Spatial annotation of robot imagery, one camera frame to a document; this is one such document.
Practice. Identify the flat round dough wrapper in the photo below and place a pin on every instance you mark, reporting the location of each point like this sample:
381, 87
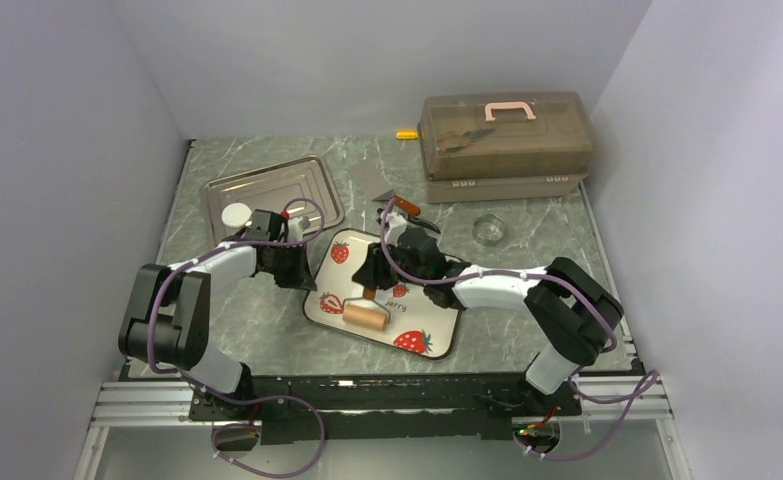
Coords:
236, 215

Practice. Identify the brown translucent tool box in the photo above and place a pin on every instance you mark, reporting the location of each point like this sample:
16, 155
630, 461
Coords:
517, 145

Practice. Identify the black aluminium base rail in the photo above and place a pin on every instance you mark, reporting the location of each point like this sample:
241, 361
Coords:
376, 407

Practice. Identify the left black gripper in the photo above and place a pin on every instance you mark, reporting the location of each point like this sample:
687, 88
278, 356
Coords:
300, 277

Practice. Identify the spatula with wooden handle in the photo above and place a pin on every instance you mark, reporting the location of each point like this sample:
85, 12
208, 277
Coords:
400, 203

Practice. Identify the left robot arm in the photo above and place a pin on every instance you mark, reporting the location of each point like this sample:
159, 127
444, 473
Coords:
167, 319

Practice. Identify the strawberry pattern white tray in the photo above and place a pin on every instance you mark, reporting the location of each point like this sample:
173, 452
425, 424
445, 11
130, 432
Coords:
416, 324

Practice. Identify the yellow small object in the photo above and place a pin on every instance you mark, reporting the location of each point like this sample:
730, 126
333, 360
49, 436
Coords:
406, 135

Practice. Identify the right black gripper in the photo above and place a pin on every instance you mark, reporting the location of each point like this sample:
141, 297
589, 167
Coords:
374, 274

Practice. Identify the wooden rolling pin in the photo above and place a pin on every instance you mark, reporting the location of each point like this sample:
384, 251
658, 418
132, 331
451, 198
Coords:
365, 311

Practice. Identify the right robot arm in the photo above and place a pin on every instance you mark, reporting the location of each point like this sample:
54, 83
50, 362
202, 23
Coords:
577, 315

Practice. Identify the steel baking tray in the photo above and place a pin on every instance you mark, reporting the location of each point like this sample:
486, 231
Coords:
306, 181

